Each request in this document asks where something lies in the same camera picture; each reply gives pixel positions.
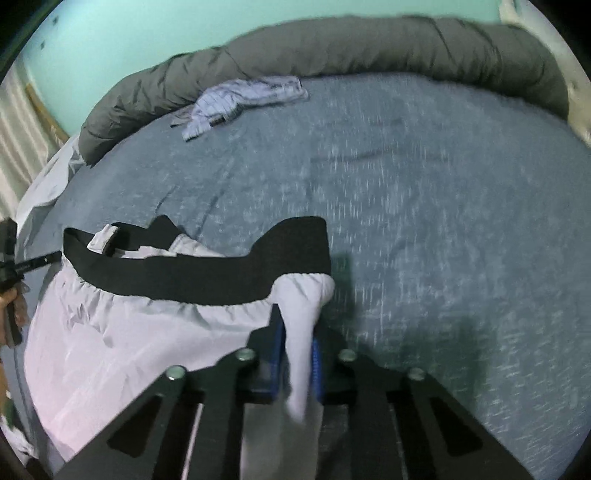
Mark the beige curtain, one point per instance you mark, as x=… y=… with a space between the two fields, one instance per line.
x=18 y=138

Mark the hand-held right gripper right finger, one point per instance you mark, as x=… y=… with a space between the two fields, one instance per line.
x=316 y=369

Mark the light grey jacket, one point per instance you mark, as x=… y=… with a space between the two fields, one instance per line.
x=115 y=332

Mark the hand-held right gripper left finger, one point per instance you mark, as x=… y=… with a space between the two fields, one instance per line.
x=275 y=360

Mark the light grey blanket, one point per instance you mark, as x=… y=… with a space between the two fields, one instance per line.
x=51 y=180

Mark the wooden strip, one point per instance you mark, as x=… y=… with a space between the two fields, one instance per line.
x=46 y=115

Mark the dark grey rolled duvet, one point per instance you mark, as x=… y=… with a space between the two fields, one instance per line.
x=369 y=46

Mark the person's left hand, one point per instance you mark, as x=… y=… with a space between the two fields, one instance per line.
x=6 y=308

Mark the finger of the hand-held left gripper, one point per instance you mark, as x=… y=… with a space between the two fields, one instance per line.
x=39 y=261

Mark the blue striped shirt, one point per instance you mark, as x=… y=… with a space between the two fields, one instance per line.
x=240 y=94

